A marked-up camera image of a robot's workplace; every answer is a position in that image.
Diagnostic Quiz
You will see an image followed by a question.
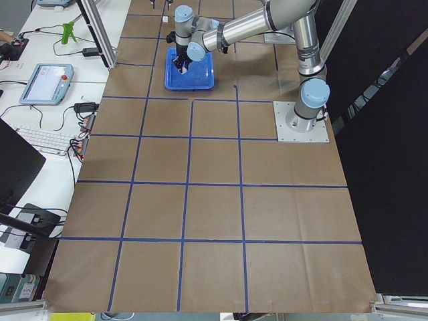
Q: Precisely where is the green plastic clamp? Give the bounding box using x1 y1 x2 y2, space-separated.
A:
61 21 77 45

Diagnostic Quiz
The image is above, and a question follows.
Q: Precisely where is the teach pendant tablet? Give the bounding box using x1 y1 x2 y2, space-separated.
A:
19 64 74 106

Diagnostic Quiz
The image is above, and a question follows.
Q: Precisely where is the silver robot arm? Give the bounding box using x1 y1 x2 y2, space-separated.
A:
166 0 330 133

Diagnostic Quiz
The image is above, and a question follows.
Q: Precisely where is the white keyboard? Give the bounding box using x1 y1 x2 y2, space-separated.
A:
11 124 76 156

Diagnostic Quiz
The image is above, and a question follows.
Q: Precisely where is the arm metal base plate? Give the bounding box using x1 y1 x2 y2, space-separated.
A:
273 101 330 144
263 32 295 45

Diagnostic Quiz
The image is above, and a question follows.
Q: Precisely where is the black monitor stand base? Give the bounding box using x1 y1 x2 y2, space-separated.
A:
16 203 61 237

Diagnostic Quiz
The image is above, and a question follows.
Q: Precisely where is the black monitor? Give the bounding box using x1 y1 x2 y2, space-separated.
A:
0 120 46 214

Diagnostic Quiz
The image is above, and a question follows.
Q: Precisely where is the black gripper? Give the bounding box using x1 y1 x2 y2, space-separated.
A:
150 0 192 71

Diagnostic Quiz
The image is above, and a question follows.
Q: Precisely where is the black power adapter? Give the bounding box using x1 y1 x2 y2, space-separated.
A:
82 47 100 57

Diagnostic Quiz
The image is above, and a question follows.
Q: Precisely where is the aluminium frame post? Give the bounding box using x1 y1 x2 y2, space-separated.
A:
76 0 117 70

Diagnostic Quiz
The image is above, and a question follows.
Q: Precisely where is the blue plastic tray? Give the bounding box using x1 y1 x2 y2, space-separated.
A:
164 47 215 90

